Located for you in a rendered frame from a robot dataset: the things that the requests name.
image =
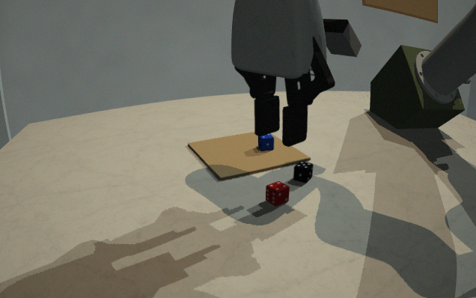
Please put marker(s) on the tan flat mat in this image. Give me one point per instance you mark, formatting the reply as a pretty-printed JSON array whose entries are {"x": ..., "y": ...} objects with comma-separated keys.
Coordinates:
[{"x": 239, "y": 155}]

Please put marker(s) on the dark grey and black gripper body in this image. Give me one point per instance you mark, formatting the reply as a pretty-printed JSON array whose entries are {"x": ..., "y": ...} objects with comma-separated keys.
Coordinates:
[{"x": 275, "y": 37}]

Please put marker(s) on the red die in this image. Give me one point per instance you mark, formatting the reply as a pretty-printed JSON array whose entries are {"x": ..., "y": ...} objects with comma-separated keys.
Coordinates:
[{"x": 277, "y": 193}]

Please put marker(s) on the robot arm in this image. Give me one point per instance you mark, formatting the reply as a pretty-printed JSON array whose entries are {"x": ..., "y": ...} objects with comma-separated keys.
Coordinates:
[{"x": 440, "y": 71}]

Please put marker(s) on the black die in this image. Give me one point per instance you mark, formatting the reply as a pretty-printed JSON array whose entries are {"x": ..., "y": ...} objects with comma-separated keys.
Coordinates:
[{"x": 303, "y": 172}]

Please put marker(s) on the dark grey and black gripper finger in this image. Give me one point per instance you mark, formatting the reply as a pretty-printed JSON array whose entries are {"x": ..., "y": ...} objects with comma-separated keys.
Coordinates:
[
  {"x": 266, "y": 105},
  {"x": 295, "y": 115}
]

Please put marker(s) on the blue die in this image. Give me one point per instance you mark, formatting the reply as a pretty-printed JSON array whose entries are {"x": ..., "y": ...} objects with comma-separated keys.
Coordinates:
[{"x": 266, "y": 142}]

